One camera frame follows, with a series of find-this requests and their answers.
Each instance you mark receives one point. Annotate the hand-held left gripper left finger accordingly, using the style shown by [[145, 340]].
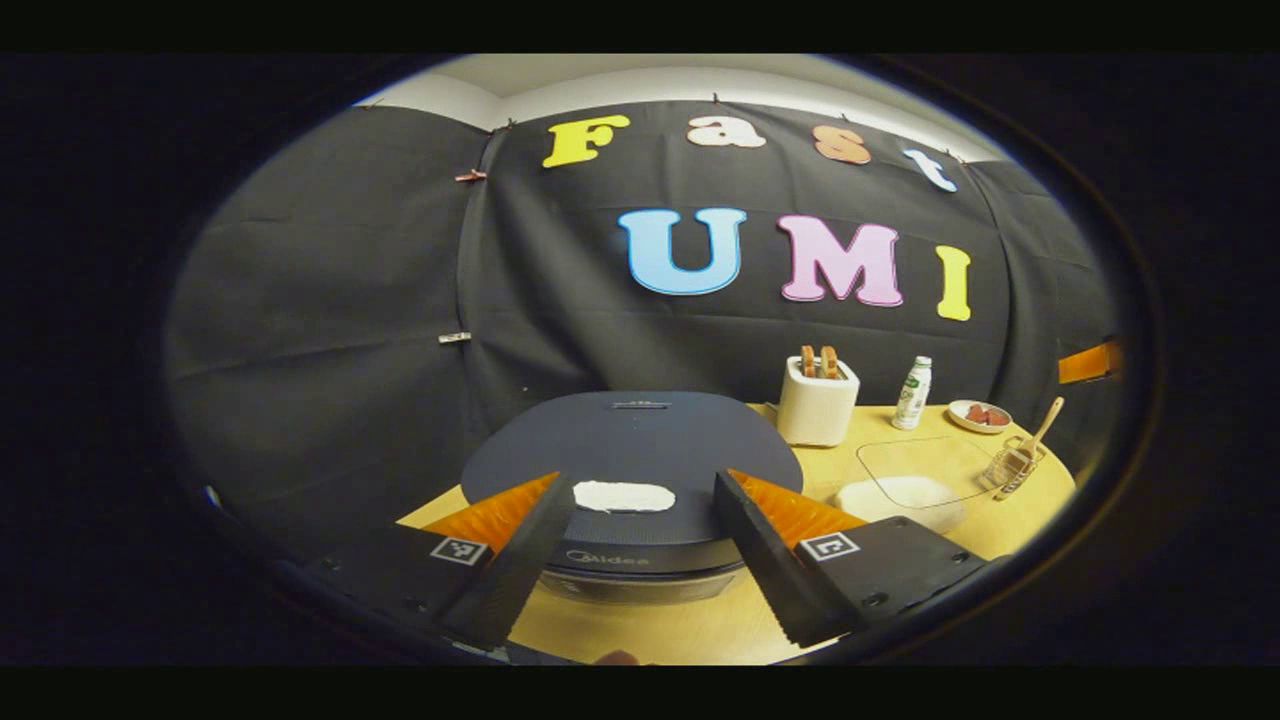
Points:
[[510, 575]]

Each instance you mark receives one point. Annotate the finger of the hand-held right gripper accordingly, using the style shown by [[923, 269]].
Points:
[[1090, 363]]

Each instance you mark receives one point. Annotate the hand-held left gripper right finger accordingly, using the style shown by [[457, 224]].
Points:
[[775, 575]]

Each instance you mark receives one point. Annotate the wooden spoon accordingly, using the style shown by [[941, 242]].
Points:
[[1050, 415]]

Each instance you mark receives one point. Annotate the clear chopstick holder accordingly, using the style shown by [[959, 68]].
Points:
[[1012, 470]]

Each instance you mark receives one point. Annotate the dark blue rice cooker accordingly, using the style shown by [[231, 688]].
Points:
[[640, 440]]

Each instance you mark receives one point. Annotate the white round plate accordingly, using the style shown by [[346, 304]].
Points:
[[955, 420]]

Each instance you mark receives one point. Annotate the white toaster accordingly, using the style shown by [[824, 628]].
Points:
[[815, 415]]

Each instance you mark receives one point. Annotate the white bottle green label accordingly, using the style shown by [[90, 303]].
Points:
[[910, 400]]

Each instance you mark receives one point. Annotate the clear plastic container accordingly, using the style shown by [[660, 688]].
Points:
[[930, 455]]

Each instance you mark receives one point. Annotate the toasted bread slice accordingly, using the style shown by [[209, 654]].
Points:
[[830, 363], [808, 362]]

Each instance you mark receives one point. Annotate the black backdrop cloth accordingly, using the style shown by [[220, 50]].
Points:
[[300, 300]]

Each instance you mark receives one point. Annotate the pink clothes peg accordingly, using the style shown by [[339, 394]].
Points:
[[471, 175]]

